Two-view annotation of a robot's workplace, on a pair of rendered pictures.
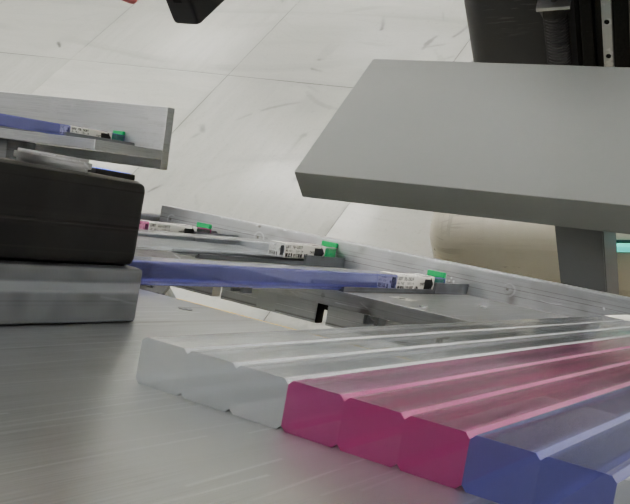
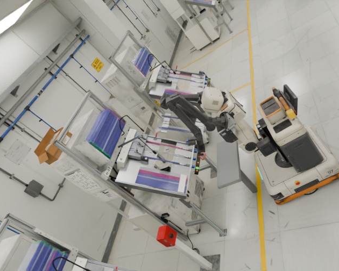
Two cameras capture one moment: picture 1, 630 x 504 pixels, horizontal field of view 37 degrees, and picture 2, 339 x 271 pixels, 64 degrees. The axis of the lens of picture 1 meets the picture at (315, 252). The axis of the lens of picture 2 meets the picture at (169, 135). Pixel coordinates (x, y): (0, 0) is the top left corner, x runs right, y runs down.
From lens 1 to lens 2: 2.78 m
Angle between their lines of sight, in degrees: 70
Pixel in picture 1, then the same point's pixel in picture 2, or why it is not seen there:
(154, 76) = (304, 82)
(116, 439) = (135, 168)
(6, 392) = (136, 165)
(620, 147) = (224, 164)
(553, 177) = (219, 162)
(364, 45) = (333, 100)
